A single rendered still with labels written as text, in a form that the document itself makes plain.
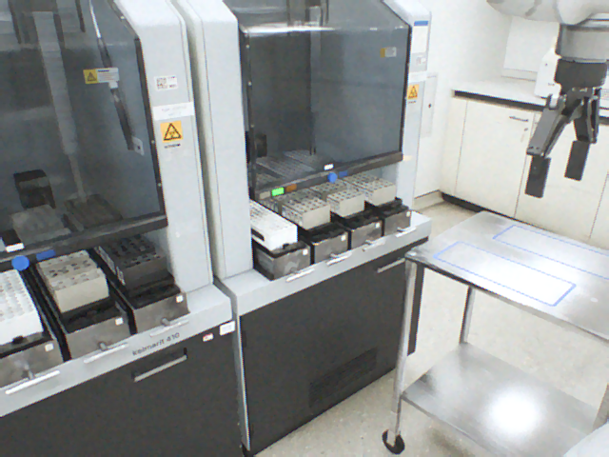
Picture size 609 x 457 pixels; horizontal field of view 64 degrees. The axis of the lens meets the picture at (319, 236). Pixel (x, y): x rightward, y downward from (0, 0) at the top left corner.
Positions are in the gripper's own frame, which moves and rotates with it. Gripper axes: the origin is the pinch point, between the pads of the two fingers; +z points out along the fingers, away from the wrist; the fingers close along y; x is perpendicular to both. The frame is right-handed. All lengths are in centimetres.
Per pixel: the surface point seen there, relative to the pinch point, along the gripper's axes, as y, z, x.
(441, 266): 16, 38, 33
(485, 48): 255, 7, 186
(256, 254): -17, 41, 75
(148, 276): -50, 36, 74
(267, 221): -10, 33, 79
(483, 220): 52, 38, 43
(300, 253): -7, 40, 66
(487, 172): 219, 85, 146
